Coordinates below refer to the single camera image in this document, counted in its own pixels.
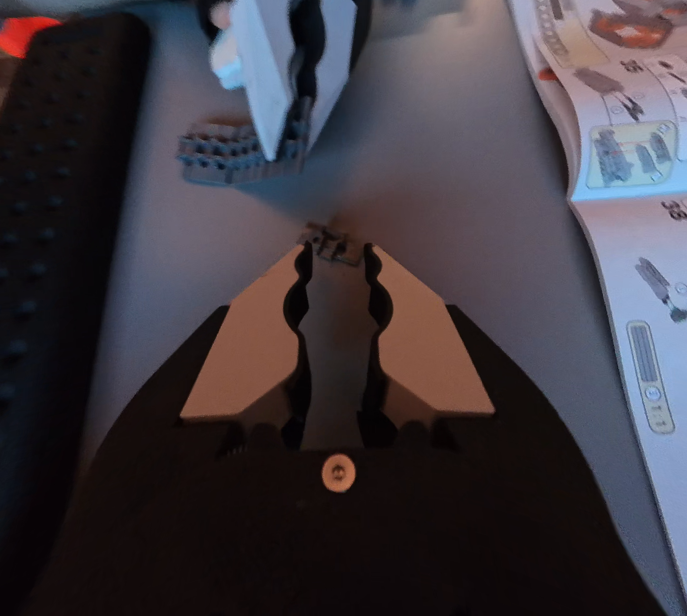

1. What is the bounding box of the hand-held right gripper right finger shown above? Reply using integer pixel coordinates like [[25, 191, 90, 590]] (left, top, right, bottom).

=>
[[362, 243, 496, 442]]

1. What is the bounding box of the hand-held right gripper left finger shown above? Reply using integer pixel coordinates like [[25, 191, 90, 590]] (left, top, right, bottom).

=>
[[179, 243, 315, 445]]

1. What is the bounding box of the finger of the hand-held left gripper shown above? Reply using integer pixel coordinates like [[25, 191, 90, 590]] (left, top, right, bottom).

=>
[[307, 0, 359, 151], [233, 0, 313, 161]]

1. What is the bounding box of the black toy track chain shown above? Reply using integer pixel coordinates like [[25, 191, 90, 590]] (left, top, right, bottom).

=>
[[177, 119, 309, 190]]

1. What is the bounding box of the small black track link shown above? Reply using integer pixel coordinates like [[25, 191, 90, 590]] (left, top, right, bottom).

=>
[[298, 221, 363, 268]]

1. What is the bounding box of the grey desk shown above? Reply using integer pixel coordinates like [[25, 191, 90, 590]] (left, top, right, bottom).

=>
[[83, 0, 679, 616]]

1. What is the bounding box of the orange object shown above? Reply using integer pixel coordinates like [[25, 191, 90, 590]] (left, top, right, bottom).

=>
[[0, 17, 62, 58]]

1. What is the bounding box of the black perforated panel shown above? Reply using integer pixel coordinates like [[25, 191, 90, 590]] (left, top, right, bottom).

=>
[[0, 12, 151, 616]]

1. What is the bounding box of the open instruction booklet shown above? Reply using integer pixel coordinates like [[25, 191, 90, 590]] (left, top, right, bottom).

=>
[[502, 0, 687, 606]]

